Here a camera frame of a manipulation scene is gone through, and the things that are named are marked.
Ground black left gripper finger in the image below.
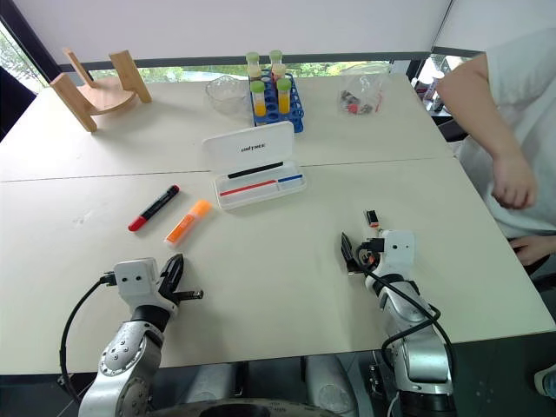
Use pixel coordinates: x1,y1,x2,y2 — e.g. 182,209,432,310
175,288,205,304
163,253,186,291

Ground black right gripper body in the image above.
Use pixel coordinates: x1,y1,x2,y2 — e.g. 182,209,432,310
354,236,386,273

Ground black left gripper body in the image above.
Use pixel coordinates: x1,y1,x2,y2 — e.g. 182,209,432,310
155,264,181,308

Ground white open pencil case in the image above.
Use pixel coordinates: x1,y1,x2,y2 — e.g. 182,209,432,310
202,120,308,212

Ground person's right hand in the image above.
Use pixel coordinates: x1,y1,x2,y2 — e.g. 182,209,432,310
491,152,540,210

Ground person's left hand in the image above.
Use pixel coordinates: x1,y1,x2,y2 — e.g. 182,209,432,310
508,233,556,267

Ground orange highlighter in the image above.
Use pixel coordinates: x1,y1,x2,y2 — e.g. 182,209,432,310
163,199,214,249

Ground red and black marker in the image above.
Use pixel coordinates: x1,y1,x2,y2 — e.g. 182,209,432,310
127,184,181,233

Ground red pen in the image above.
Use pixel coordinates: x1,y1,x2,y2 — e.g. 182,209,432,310
219,178,278,197

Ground clear bag of small parts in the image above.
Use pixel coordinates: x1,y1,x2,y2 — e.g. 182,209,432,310
337,72,388,119

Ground black background desk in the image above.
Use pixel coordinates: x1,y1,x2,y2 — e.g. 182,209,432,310
432,106,469,143

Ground black pen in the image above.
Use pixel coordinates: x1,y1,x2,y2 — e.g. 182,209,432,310
227,161,285,180

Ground background desk clutter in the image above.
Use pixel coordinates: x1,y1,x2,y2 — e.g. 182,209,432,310
412,55,457,113

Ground green-capped tube orange liquid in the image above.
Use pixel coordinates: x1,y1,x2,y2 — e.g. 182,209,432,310
275,77,293,116
249,80,268,118

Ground blue test tube rack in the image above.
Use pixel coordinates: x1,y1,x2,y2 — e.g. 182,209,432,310
248,72,307,134

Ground green-capped tube brown contents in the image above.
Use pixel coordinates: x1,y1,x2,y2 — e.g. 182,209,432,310
245,51,261,83
268,50,287,82

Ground curved wooden stand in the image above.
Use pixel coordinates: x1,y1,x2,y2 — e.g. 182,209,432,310
49,47,154,134

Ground person's white shirt torso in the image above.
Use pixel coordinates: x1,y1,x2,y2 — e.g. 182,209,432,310
455,26,556,240

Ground grey shoe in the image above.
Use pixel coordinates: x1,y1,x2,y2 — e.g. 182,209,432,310
533,363,556,399

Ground dark bulky object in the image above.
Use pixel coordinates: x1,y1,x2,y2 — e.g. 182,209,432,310
0,65,36,142

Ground black window pillar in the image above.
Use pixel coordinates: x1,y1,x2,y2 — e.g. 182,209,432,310
0,0,63,84

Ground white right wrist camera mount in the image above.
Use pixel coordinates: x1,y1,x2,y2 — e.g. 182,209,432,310
374,229,416,279

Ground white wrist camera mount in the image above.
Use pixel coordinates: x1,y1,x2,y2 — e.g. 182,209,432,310
113,257,179,312
374,229,416,279

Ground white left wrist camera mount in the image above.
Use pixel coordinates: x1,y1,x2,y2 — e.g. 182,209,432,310
113,257,179,312

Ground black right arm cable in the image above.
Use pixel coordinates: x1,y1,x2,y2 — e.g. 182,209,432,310
359,255,457,383

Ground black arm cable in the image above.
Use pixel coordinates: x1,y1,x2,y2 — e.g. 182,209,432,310
59,271,116,406
359,255,457,383

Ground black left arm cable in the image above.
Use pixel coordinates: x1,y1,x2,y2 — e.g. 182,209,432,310
59,271,116,406

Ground black window frame rail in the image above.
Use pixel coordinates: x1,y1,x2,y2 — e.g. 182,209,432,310
56,50,434,76

